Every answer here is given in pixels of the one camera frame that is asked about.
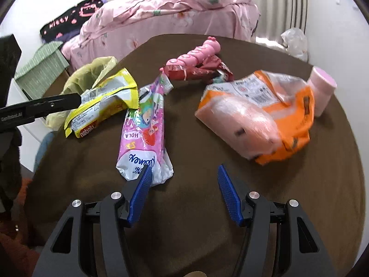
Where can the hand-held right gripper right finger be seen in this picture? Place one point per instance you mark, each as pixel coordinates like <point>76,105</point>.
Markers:
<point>229,199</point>

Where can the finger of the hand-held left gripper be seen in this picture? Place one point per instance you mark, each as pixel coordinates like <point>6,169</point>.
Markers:
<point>52,104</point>

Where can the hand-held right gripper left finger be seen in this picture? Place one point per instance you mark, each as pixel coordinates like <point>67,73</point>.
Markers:
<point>139,199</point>

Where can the yellow plastic bag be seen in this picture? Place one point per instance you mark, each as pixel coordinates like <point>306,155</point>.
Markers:
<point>86,73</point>

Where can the yellow snack wrapper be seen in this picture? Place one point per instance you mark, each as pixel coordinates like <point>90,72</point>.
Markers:
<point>115,86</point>

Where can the pink cartoon tissue packet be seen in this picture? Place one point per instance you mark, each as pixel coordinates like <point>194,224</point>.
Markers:
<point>144,129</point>

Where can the cardboard box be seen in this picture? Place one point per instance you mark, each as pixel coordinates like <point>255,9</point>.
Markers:
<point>64,76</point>

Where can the green striped box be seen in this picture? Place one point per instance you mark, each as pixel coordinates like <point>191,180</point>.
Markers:
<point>40,66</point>

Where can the person's leg in jeans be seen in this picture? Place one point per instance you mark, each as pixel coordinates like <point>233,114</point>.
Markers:
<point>44,150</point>

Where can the pink bed sheet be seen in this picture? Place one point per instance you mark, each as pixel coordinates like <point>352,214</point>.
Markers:
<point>86,49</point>

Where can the black pink Kitty pillow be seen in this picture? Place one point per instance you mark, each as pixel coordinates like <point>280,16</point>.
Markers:
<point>60,23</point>

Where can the orange snack bag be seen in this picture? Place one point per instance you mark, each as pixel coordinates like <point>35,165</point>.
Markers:
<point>294,138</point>

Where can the red snack wrapper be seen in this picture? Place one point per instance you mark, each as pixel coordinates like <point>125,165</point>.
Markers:
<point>178,72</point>

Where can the reddish cloth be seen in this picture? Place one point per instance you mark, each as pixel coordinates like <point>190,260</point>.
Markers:
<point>17,254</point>

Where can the pink cup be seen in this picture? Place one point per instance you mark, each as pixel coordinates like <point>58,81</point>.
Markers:
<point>323,92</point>

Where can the pink caterpillar toy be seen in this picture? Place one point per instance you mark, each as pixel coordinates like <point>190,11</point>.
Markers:
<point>201,52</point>

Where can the pink floral quilt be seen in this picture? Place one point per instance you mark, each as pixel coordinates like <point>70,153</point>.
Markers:
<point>173,8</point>

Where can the white plastic bag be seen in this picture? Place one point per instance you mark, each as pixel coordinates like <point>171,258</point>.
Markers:
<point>294,41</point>

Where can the striped white curtain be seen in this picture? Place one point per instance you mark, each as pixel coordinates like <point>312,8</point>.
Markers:
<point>274,0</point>

